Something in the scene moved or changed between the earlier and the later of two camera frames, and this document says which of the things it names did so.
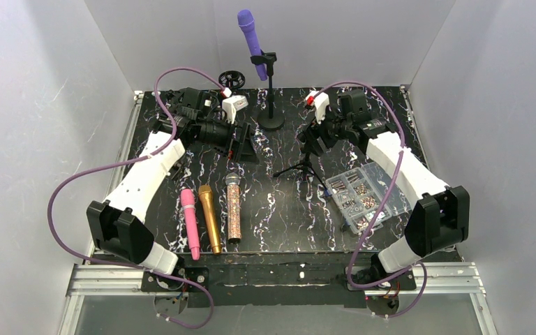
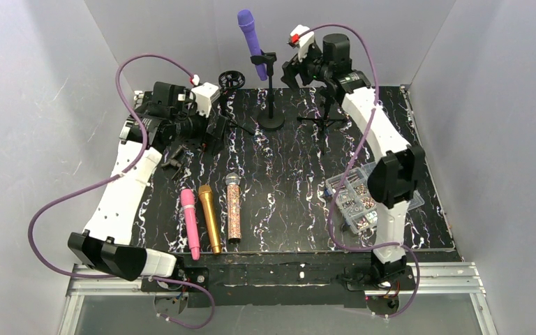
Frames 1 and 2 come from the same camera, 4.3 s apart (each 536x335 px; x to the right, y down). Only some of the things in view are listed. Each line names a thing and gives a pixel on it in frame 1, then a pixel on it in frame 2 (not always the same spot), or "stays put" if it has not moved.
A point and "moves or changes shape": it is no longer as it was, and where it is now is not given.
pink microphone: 188,199 stays put
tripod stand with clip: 307,165 moves or changes shape
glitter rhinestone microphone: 232,181 stays put
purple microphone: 246,23 stays put
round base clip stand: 270,121 stays put
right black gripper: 315,140 -> 293,71
